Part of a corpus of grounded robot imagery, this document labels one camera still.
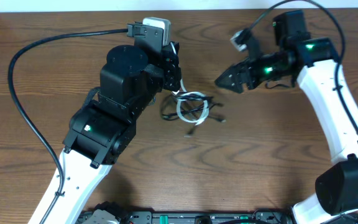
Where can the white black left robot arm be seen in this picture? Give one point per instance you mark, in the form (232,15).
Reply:
(106,123)

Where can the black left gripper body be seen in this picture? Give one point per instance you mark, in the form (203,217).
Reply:
(172,69)

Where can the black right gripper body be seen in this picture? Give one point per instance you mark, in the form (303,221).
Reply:
(263,68)

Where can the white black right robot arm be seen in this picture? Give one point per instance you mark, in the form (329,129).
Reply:
(315,66)

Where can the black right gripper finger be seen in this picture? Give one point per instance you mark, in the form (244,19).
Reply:
(240,69)
(229,83)

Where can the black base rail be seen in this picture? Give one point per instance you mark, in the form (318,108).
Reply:
(111,212)

